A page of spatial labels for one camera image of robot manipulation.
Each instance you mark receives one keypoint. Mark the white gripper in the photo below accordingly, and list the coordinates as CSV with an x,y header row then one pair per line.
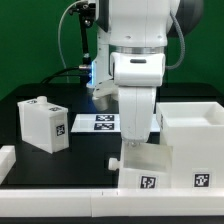
x,y
136,108

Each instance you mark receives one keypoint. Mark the white drawer tray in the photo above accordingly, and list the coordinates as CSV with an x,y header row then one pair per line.
x,y
144,166

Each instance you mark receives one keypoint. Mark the large white drawer housing box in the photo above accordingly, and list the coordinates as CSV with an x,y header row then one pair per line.
x,y
195,131

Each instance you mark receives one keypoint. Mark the white drawer with knob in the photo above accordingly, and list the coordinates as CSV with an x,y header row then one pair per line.
x,y
43,124

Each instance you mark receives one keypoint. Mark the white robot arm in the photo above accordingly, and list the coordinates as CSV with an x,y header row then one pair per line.
x,y
131,62

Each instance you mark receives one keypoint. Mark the white marker tag plate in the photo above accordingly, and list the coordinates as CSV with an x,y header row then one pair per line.
x,y
101,123

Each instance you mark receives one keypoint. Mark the white front rail bar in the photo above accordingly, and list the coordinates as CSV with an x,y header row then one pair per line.
x,y
110,202

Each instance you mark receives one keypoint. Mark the white left rail block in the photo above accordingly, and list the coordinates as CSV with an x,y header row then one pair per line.
x,y
7,160

